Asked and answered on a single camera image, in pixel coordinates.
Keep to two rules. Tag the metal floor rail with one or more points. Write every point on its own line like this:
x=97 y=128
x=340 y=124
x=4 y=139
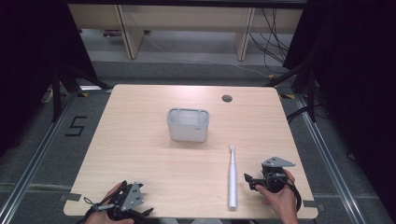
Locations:
x=330 y=161
x=34 y=158

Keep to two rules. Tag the person's left hand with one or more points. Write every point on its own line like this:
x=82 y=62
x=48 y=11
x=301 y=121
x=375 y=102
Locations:
x=101 y=214

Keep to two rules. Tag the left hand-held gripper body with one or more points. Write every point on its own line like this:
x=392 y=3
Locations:
x=132 y=197

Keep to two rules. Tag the person's right hand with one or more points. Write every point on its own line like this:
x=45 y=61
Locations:
x=285 y=202

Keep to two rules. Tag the beige wooden desk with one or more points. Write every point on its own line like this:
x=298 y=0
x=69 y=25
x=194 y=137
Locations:
x=132 y=37

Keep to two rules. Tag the black curtain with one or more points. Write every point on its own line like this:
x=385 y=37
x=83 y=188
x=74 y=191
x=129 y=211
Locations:
x=358 y=77
x=28 y=62

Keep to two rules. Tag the white electric toothbrush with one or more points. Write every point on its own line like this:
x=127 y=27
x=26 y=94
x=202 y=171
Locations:
x=232 y=180

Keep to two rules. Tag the grey plastic holder box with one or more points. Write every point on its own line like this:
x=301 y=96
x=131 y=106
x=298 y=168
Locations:
x=188 y=130

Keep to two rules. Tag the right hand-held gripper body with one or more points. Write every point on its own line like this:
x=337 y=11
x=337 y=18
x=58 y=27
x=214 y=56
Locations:
x=274 y=179

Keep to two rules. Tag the black metal stand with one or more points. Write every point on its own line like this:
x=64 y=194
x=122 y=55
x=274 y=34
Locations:
x=56 y=93
x=311 y=93

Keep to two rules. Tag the grey tape piece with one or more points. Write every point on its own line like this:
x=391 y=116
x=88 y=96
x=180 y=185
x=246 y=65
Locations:
x=71 y=197
x=313 y=204

